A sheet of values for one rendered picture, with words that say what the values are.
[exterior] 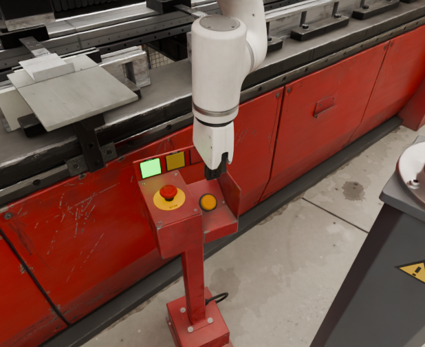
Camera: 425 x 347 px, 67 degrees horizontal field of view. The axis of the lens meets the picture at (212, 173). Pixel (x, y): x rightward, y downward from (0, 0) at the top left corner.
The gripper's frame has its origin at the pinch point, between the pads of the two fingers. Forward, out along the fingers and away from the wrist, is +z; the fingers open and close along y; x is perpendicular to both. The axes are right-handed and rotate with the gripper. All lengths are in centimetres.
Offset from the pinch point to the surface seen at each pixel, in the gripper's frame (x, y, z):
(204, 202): -1.1, -1.2, 11.8
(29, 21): -27, -38, -21
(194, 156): -0.2, -10.0, 4.5
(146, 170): -12.3, -10.0, 4.5
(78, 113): -23.0, -9.9, -14.7
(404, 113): 185, -69, 81
